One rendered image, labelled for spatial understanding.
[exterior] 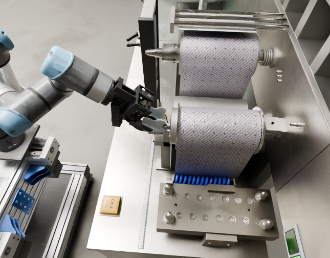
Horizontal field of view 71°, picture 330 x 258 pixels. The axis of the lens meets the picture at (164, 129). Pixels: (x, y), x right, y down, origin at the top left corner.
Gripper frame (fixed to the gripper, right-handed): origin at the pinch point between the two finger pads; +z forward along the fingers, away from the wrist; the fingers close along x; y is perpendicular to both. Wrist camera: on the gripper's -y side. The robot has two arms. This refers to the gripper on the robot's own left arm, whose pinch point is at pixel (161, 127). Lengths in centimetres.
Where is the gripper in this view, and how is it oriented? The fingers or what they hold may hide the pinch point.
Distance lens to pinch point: 70.6
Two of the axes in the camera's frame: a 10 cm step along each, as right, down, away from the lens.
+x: 0.7, -8.1, 5.8
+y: 6.4, -4.1, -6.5
